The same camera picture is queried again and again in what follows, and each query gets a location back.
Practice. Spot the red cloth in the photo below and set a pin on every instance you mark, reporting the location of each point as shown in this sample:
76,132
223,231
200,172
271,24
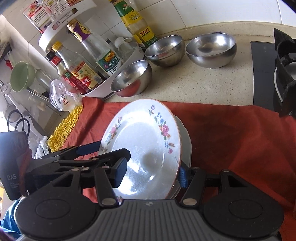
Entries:
254,143

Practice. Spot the clear plastic bag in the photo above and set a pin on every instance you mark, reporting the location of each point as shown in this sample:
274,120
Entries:
63,97

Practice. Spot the yellow label oil bottle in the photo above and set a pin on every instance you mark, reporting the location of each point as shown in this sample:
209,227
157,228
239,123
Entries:
135,24

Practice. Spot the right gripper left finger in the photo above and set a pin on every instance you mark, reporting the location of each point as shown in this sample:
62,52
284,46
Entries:
106,179

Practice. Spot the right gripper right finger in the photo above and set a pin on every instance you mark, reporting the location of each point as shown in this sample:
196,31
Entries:
192,180

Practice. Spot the red cap sauce bottle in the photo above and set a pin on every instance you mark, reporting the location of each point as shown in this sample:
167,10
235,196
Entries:
65,74

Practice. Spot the lower white plate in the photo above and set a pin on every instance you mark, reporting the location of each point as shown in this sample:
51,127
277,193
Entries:
186,153

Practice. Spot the yellow chenille mat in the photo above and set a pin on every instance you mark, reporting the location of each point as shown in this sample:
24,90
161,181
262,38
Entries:
63,130

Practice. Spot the floral white plate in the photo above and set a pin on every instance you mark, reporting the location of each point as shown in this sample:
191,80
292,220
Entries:
148,129

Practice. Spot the yellow cap vinegar bottle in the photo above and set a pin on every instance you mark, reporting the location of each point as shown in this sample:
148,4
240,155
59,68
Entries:
78,66

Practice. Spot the middle steel bowl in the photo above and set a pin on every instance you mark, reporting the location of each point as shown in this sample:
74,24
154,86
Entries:
167,51

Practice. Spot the white condiment rack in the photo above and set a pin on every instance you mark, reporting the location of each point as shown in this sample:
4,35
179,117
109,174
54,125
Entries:
83,11

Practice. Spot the small steel bowl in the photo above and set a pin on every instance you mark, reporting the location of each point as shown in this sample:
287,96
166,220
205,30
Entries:
132,80

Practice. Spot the green plastic ladle cup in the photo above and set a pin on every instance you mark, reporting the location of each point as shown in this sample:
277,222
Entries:
22,76

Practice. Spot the purple cap soy bottle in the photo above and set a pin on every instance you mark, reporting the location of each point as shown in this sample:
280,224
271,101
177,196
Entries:
97,47

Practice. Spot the right steel bowl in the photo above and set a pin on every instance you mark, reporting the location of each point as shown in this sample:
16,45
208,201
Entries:
212,50

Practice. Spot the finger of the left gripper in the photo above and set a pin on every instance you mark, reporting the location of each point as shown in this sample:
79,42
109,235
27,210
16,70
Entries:
71,153
48,170

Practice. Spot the black gas stove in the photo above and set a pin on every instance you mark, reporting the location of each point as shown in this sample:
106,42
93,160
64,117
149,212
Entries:
274,74

